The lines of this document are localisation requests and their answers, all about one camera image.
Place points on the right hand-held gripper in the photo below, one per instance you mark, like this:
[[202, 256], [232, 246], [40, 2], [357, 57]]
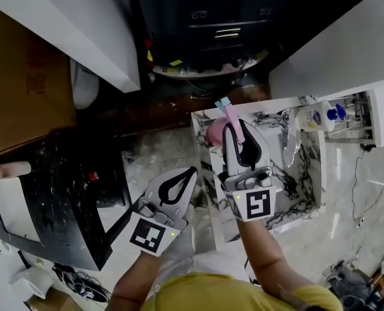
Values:
[[258, 204]]

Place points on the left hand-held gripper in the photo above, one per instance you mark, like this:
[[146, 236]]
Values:
[[148, 233]]

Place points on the pink spray bottle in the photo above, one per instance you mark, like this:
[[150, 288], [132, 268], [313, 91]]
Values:
[[232, 117]]

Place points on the person's right forearm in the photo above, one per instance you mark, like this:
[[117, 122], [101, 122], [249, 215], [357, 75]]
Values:
[[263, 258]]

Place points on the person's left forearm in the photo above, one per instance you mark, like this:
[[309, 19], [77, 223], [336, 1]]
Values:
[[133, 283]]

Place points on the white pump soap bottle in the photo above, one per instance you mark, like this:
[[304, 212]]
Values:
[[311, 118]]

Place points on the white bottle pink label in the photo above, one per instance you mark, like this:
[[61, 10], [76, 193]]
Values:
[[10, 168]]

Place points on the marble sink table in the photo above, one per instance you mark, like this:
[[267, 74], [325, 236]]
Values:
[[264, 122]]

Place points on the chrome faucet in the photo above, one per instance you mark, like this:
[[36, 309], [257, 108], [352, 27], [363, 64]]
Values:
[[289, 147]]

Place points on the round white tray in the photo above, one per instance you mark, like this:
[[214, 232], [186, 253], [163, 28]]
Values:
[[204, 71]]

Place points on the black stone sink counter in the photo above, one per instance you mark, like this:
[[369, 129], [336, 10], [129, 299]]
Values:
[[65, 199]]

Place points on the person's yellow shirt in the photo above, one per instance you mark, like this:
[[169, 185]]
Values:
[[237, 295]]

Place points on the black shoe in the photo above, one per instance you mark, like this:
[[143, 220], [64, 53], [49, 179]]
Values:
[[89, 293]]

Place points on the black cabinet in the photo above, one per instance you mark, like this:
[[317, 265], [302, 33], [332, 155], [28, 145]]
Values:
[[211, 8]]

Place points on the white rectangular sink basin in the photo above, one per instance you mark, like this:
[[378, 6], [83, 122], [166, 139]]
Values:
[[15, 209]]

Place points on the large cardboard box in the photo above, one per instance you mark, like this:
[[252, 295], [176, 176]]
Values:
[[23, 92]]

